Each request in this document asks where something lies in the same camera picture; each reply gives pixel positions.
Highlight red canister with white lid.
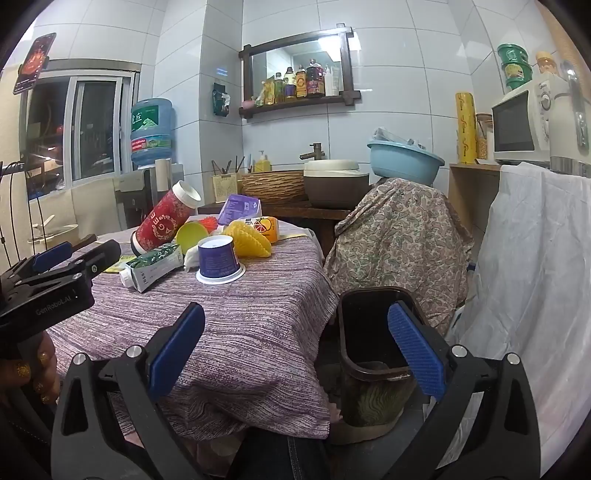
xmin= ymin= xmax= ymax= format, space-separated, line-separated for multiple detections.
xmin=130 ymin=181 xmax=202 ymax=256

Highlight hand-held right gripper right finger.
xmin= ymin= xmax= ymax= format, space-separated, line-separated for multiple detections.
xmin=387 ymin=300 xmax=541 ymax=480

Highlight brown plastic trash bin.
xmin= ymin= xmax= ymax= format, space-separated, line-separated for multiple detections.
xmin=336 ymin=287 xmax=419 ymax=428

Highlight yellow-green round lid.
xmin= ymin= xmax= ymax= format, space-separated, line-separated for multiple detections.
xmin=175 ymin=222 xmax=211 ymax=256

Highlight white plastic bag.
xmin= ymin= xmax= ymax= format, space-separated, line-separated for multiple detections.
xmin=373 ymin=127 xmax=428 ymax=151

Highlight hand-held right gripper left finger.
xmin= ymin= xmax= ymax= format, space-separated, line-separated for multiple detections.
xmin=51 ymin=302 xmax=206 ymax=480

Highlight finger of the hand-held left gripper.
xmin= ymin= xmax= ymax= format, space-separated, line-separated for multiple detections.
xmin=0 ymin=241 xmax=75 ymax=289
xmin=28 ymin=239 xmax=122 ymax=292

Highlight cream cooking pot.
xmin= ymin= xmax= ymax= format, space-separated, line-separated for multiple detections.
xmin=27 ymin=224 xmax=80 ymax=245

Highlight sliding window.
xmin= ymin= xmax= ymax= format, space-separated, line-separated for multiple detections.
xmin=25 ymin=59 xmax=141 ymax=201

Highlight dark wooden counter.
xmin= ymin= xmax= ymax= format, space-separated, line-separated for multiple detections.
xmin=198 ymin=200 xmax=354 ymax=259

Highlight green toothpaste box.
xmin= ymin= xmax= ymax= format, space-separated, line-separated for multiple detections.
xmin=119 ymin=243 xmax=185 ymax=294

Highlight smartphone on mount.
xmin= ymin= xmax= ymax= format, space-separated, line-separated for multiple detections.
xmin=13 ymin=32 xmax=57 ymax=95

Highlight white microwave oven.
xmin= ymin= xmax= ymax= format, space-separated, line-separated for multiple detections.
xmin=490 ymin=76 xmax=571 ymax=168

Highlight woven basket sink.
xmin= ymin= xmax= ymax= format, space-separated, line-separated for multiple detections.
xmin=240 ymin=170 xmax=306 ymax=204

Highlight wooden framed mirror shelf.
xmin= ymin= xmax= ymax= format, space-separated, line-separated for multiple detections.
xmin=238 ymin=27 xmax=362 ymax=120

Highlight purple yogurt cup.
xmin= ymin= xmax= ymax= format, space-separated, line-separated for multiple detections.
xmin=196 ymin=235 xmax=246 ymax=284

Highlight beige chopstick holder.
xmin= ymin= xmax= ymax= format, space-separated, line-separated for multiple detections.
xmin=211 ymin=173 xmax=240 ymax=204

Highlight purple striped tablecloth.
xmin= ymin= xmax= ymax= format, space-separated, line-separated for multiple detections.
xmin=46 ymin=215 xmax=342 ymax=439

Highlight yellow wrap roll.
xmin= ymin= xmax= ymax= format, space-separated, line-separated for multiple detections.
xmin=455 ymin=92 xmax=477 ymax=164

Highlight glass storage jar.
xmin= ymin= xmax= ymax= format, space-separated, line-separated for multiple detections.
xmin=475 ymin=113 xmax=495 ymax=160

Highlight person's left hand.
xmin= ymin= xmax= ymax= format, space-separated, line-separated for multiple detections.
xmin=0 ymin=331 xmax=62 ymax=408

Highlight green wall packet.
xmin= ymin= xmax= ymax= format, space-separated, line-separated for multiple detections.
xmin=211 ymin=83 xmax=230 ymax=117

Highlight light blue plastic basin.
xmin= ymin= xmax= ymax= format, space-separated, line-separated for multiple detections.
xmin=367 ymin=139 xmax=445 ymax=186

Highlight white cover cloth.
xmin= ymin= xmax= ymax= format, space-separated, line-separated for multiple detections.
xmin=445 ymin=161 xmax=591 ymax=472

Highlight blue water dispenser bottle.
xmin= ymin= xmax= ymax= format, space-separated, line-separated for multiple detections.
xmin=130 ymin=98 xmax=176 ymax=168

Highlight purple snack packet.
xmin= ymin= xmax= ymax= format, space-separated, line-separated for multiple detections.
xmin=217 ymin=194 xmax=263 ymax=227

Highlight person's dark trouser leg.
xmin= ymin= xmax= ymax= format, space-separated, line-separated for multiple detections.
xmin=231 ymin=429 xmax=333 ymax=480

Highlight orange juice carton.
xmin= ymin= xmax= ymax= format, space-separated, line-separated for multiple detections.
xmin=245 ymin=216 xmax=281 ymax=244

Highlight white paper cup sleeve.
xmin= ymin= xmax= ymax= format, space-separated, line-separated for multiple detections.
xmin=154 ymin=159 xmax=172 ymax=192

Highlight floral paisley cloth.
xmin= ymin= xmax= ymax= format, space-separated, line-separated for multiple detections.
xmin=323 ymin=178 xmax=475 ymax=337

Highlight light wooden cabinet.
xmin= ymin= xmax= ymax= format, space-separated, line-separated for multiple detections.
xmin=448 ymin=161 xmax=504 ymax=241

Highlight grey water dispenser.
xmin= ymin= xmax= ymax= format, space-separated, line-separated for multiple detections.
xmin=115 ymin=164 xmax=185 ymax=232

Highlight white and chrome appliance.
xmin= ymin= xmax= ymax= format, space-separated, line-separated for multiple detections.
xmin=549 ymin=60 xmax=591 ymax=174

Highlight dark red label bottle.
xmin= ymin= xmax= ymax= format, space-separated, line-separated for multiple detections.
xmin=306 ymin=59 xmax=326 ymax=97

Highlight long tan cup sleeve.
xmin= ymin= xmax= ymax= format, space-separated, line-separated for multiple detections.
xmin=538 ymin=4 xmax=583 ymax=65

